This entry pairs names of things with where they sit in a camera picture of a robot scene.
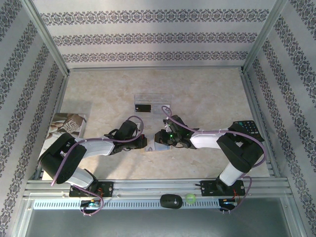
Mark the beige leather card holder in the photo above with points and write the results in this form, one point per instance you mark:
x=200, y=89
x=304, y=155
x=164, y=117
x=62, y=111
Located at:
x=161, y=147

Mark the black credit card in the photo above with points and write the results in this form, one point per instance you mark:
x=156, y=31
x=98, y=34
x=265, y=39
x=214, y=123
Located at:
x=143, y=107

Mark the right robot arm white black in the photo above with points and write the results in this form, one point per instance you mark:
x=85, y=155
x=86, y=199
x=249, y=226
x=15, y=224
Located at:
x=207, y=142

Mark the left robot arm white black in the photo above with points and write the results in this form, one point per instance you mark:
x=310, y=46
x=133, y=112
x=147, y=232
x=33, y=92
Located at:
x=98, y=148

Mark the silver VIP card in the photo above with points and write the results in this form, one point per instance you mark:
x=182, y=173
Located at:
x=150, y=148

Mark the clear acrylic tray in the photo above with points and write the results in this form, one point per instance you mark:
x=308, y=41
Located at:
x=153, y=98

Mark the black computer mouse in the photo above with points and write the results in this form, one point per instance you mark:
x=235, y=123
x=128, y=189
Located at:
x=171, y=201

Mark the book with photo cover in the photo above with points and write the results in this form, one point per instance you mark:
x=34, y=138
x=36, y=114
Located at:
x=64, y=123

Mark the black remote control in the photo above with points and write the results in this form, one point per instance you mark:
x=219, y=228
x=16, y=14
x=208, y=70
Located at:
x=250, y=127

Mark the small circuit board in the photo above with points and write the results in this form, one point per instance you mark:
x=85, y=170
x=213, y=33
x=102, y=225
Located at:
x=90, y=204
x=228, y=203

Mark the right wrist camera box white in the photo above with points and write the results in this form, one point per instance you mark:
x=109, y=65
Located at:
x=167, y=124

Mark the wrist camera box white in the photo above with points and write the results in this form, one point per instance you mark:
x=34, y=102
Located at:
x=167, y=124
x=140, y=125

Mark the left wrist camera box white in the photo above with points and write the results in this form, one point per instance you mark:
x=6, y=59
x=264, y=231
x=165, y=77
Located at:
x=140, y=125

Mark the aluminium mounting rail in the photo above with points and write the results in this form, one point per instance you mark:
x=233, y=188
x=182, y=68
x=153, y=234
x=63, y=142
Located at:
x=153, y=185

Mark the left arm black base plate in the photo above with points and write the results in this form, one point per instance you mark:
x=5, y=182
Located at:
x=107, y=188

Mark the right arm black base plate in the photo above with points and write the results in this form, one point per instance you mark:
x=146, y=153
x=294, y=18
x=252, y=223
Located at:
x=209, y=188

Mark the aluminium side rail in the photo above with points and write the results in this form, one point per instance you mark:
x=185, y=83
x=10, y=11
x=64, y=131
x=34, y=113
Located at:
x=63, y=96
x=256, y=106

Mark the aluminium frame post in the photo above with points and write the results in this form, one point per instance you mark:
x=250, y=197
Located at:
x=47, y=39
x=265, y=37

